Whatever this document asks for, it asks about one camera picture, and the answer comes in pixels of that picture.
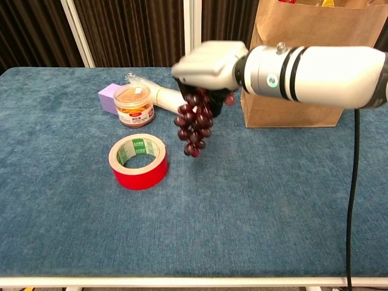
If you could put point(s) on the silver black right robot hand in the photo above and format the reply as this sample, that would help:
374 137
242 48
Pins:
209 65

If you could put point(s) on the purple plastic grape bunch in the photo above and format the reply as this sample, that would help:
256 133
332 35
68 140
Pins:
194 124

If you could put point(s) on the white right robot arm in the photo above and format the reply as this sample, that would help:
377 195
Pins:
318 72

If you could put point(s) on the dark corrugated partition panel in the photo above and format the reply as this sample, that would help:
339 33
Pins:
136 30
30 30
227 21

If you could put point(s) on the bundle of wrapped straws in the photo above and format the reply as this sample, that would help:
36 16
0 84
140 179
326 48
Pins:
166 98

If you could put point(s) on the purple cube block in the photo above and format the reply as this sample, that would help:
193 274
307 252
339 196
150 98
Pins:
106 98

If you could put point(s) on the brown paper carrier bag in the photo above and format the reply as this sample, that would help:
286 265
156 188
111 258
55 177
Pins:
312 24

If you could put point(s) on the red tape roll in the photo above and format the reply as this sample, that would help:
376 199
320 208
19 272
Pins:
139 179

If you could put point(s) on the blue table cloth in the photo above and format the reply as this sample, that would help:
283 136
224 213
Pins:
60 212

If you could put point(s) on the white partition frame post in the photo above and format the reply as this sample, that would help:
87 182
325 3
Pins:
192 24
77 30

